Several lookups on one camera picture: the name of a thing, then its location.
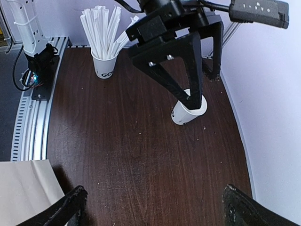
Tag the white cup holding straws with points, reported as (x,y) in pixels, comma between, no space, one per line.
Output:
(103,68)

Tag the paper wrapped straws bundle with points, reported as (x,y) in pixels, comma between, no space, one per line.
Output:
(100,27)

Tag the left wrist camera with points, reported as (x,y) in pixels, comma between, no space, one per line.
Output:
(269,12)

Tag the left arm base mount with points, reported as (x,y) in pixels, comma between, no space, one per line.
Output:
(40,82)

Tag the brown paper bag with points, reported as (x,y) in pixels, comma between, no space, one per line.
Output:
(26,189)

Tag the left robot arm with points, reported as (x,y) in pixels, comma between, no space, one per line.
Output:
(187,29)

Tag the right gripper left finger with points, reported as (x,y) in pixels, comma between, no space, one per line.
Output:
(68,211)

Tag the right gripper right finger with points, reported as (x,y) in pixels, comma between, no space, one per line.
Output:
(241,210)

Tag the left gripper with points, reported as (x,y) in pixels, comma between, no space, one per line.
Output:
(176,64)

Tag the aluminium front rail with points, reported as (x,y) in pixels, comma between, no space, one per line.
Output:
(30,137)

